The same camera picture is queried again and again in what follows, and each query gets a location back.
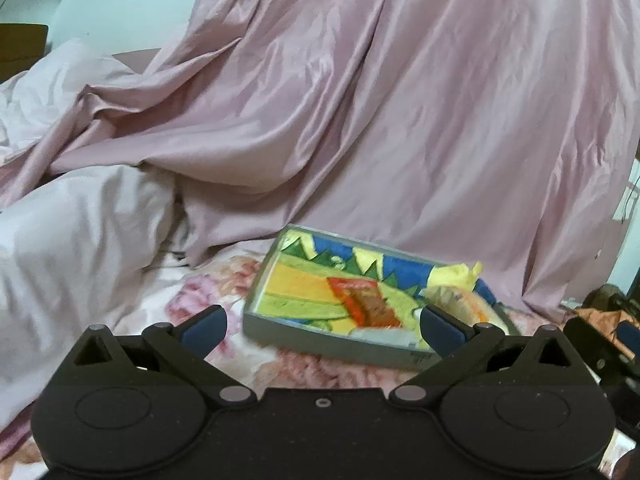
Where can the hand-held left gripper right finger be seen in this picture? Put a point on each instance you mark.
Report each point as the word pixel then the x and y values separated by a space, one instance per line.
pixel 440 330

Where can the pale yellow snack packet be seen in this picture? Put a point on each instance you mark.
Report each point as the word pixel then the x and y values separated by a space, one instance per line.
pixel 450 280

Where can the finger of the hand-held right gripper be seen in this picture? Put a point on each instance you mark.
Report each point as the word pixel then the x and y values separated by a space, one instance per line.
pixel 627 334
pixel 582 350

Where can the floral bed cover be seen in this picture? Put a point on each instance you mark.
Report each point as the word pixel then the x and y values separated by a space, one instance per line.
pixel 215 285

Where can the white quilt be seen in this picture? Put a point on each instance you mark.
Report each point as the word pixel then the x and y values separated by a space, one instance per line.
pixel 75 240

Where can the grey tray box colourful lining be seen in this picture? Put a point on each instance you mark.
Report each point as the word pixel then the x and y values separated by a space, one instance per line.
pixel 295 285

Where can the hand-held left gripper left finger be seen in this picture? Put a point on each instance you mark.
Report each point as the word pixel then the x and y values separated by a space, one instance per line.
pixel 205 327

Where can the cardboard box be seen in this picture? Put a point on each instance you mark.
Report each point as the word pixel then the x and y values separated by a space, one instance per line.
pixel 20 50

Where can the dark lump behind orange cloth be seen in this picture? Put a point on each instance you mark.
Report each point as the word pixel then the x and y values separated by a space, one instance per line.
pixel 607 297

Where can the orange cloth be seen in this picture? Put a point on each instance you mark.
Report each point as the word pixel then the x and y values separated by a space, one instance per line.
pixel 597 325

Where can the pink satin sheet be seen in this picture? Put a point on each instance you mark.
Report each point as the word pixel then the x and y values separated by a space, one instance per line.
pixel 400 110

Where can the orange snack packet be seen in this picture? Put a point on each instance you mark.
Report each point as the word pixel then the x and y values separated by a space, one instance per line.
pixel 367 302

